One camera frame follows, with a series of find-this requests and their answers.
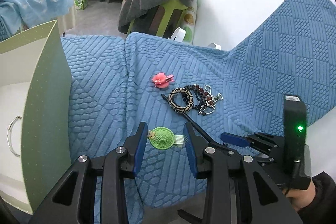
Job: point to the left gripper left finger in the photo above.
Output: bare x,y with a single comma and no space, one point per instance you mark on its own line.
72,199

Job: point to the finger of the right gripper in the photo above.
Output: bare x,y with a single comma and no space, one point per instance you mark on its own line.
234,139

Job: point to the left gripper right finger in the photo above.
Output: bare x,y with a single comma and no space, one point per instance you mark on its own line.
227,193

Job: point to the black long hair clip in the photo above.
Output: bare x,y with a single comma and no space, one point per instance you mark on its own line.
198,128

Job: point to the black cream patterned bangle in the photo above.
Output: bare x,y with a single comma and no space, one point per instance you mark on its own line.
181,100

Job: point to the green hat hair clip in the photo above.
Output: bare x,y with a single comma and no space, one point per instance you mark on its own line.
163,138

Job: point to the pink hat hair clip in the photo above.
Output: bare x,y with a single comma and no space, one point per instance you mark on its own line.
160,80

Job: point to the person's right hand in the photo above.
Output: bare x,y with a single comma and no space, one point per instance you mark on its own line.
300,198

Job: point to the blue textured sofa cover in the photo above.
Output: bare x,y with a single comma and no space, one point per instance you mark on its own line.
240,91

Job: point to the green open gift box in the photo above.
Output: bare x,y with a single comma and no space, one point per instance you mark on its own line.
35,93

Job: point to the rolled green dotted mat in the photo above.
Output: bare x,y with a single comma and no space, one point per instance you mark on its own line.
188,22

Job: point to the green plastic stool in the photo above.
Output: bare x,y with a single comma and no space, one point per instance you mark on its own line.
160,20

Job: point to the light blue bed sheet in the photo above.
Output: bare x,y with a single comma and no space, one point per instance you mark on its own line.
16,13

